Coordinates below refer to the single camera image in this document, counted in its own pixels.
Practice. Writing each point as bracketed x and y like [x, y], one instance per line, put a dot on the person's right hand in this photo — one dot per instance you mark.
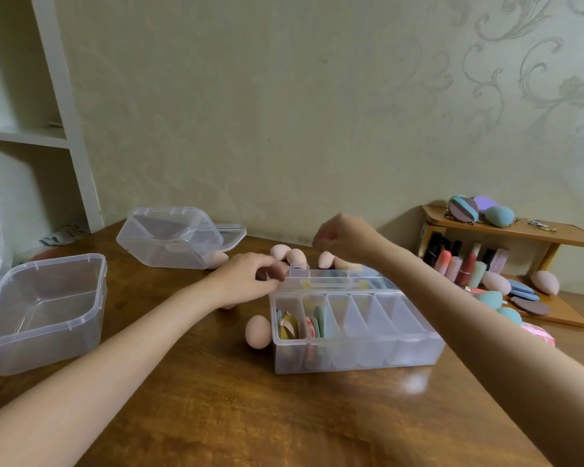
[353, 238]

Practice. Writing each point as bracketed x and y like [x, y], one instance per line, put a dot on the person's left hand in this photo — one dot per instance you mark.
[248, 279]

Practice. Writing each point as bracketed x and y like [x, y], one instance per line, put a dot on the group of beige egg sponges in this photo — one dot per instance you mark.
[258, 332]

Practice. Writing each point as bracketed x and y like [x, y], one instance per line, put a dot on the clear compartment organizer box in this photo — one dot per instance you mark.
[394, 355]

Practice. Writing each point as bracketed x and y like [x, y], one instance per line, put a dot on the pink marbled sponge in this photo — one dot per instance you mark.
[540, 333]

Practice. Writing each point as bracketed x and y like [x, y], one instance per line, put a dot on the person's left forearm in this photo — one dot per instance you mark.
[92, 379]

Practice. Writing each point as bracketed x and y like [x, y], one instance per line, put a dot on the person's right forearm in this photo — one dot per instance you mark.
[491, 345]

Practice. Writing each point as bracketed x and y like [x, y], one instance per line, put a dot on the clear square lidded container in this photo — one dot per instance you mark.
[170, 243]
[44, 345]

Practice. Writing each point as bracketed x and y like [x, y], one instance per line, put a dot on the row of lipsticks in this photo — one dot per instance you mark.
[460, 269]

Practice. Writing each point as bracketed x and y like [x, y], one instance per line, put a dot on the pink white cosmetic pencil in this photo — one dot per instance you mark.
[474, 290]

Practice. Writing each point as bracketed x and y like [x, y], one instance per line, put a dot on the small metal hair clips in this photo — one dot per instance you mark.
[541, 225]

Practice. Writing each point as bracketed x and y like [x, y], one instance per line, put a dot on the wooden two-tier cosmetic rack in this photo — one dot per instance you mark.
[564, 235]

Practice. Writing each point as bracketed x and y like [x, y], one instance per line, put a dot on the white shelving unit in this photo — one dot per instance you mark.
[58, 68]

